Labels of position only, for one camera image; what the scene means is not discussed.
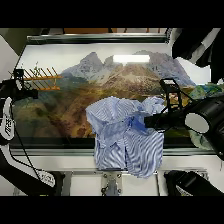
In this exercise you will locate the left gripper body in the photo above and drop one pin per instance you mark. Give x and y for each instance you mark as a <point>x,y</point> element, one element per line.
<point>27,94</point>

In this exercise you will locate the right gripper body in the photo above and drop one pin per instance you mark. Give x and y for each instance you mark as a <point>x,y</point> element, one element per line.
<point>154,121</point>

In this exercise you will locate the blue striped shirt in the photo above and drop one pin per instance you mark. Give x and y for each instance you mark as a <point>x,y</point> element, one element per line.
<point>126,146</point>

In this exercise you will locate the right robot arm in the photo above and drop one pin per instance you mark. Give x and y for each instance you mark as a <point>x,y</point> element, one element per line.
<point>206,123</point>

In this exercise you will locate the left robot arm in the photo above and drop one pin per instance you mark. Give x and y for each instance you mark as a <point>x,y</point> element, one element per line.
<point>13,173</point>

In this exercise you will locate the brown clothes hanger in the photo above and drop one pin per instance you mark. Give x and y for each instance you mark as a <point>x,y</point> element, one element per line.
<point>48,88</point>
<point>43,77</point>

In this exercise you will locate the black garment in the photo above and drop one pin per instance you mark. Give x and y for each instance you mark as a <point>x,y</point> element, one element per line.
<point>190,45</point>

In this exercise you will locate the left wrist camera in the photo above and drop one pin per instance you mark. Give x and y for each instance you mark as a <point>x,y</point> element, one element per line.
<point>18,77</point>

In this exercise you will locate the silver frame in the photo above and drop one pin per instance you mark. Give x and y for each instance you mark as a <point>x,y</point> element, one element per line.
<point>111,181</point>

